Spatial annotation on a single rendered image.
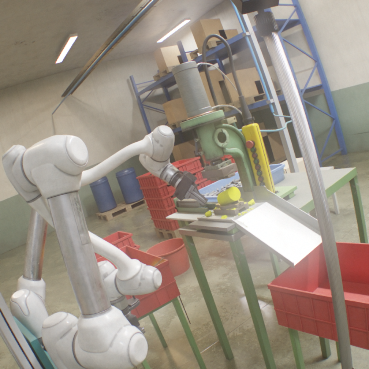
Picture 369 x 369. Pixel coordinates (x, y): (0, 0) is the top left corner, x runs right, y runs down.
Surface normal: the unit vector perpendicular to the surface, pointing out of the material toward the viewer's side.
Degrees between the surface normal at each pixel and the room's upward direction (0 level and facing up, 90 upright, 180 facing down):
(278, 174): 100
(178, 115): 90
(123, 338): 50
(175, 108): 90
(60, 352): 81
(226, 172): 90
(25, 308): 75
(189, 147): 90
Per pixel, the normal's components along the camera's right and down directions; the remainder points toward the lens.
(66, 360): -0.29, 0.25
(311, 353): -0.32, -0.94
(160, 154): 0.25, 0.81
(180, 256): 0.62, 0.07
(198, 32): -0.79, 0.34
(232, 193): 0.42, -0.31
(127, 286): -0.29, 0.48
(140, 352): 0.91, -0.13
